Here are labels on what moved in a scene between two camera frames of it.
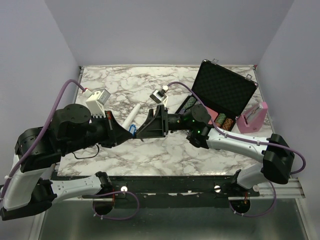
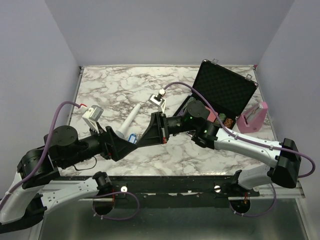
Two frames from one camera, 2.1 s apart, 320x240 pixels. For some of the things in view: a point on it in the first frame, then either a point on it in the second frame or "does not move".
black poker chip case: (222, 88) does not move
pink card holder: (252, 118) does not move
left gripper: (116, 134) → (113, 146)
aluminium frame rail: (293, 189) does not move
